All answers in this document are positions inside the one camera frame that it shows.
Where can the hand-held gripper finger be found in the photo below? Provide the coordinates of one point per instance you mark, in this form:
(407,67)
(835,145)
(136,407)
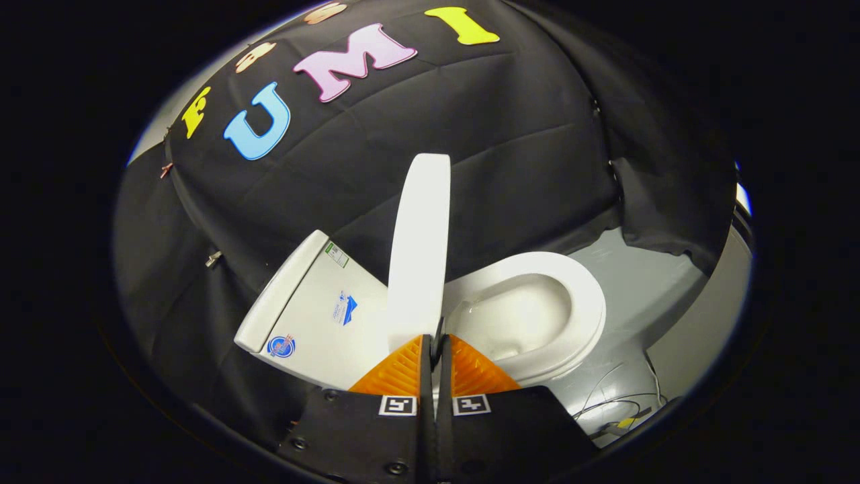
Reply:
(443,403)
(426,383)

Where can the white toilet lid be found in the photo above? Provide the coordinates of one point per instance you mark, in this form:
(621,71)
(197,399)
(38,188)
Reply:
(420,255)

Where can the white toilet tank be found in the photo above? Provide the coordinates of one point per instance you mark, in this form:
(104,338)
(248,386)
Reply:
(316,329)

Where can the silver cloth clip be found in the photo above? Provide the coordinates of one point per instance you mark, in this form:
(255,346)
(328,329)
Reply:
(213,259)

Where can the black backdrop cloth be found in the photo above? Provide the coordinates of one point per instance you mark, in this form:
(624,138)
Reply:
(524,134)

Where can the copper cloth clip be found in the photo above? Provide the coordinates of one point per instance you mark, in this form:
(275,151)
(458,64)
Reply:
(166,170)

